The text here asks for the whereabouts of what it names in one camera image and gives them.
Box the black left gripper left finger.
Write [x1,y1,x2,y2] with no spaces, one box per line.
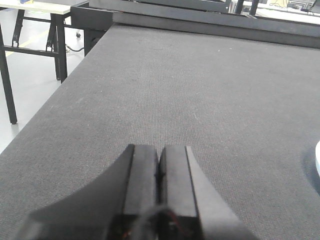
[15,144,158,240]

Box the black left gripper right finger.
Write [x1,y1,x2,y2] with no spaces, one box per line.
[159,145,257,240]

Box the white round object edge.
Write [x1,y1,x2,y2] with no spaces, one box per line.
[315,141,320,177]

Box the white top folding table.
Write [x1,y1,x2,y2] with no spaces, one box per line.
[0,0,73,125]

